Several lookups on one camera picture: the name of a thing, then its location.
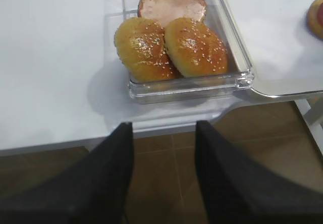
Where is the sesame bun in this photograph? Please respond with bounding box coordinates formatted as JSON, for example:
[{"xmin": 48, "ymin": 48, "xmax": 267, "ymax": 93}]
[
  {"xmin": 114, "ymin": 17, "xmax": 182, "ymax": 83},
  {"xmin": 164, "ymin": 17, "xmax": 228, "ymax": 78}
]

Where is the pink ham slice in container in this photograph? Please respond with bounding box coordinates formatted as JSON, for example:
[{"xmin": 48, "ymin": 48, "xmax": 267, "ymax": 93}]
[{"xmin": 137, "ymin": 0, "xmax": 207, "ymax": 27}]

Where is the clear plastic bun container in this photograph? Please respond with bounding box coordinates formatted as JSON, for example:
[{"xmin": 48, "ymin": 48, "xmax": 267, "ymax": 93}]
[{"xmin": 104, "ymin": 0, "xmax": 255, "ymax": 105}]

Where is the sesame top bun right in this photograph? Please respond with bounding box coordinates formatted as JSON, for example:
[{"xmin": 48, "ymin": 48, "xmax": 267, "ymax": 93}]
[{"xmin": 164, "ymin": 17, "xmax": 228, "ymax": 78}]

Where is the pink ham slice on bun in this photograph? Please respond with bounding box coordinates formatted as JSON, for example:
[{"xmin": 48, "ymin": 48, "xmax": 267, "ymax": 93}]
[{"xmin": 317, "ymin": 3, "xmax": 323, "ymax": 37}]

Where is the white tray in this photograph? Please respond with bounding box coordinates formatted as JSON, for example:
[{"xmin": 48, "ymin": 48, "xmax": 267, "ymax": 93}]
[{"xmin": 211, "ymin": 0, "xmax": 323, "ymax": 99}]

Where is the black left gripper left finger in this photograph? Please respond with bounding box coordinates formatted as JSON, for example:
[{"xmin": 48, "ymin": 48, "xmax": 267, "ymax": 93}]
[{"xmin": 1, "ymin": 123, "xmax": 133, "ymax": 223}]

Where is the sesame top bun left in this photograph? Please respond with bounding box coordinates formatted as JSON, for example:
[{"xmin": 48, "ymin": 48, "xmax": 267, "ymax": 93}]
[{"xmin": 114, "ymin": 17, "xmax": 182, "ymax": 83}]

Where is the bottom bun half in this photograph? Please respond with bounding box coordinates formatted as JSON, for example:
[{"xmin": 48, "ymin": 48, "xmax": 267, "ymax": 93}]
[{"xmin": 306, "ymin": 0, "xmax": 323, "ymax": 39}]

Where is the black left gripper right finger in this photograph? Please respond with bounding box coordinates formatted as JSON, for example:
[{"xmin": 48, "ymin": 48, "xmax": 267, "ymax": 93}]
[{"xmin": 195, "ymin": 121, "xmax": 322, "ymax": 223}]

